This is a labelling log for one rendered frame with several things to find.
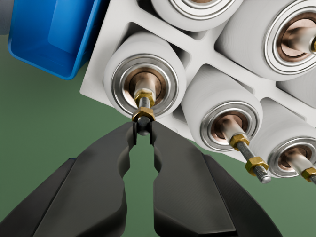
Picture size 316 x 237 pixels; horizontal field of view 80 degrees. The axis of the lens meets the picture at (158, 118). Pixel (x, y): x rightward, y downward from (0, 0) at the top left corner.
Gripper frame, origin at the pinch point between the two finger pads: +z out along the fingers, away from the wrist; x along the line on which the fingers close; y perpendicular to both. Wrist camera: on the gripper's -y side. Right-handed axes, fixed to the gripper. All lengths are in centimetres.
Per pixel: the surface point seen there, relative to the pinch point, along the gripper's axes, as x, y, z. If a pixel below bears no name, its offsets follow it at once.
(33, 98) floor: -28.8, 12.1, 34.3
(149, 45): 0.6, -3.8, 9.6
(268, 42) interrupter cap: 12.7, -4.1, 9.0
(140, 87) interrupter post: -0.4, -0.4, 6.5
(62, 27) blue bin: -17.7, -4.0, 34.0
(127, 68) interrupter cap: -1.8, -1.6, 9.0
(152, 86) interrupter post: 0.7, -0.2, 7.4
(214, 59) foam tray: 9.8, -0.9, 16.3
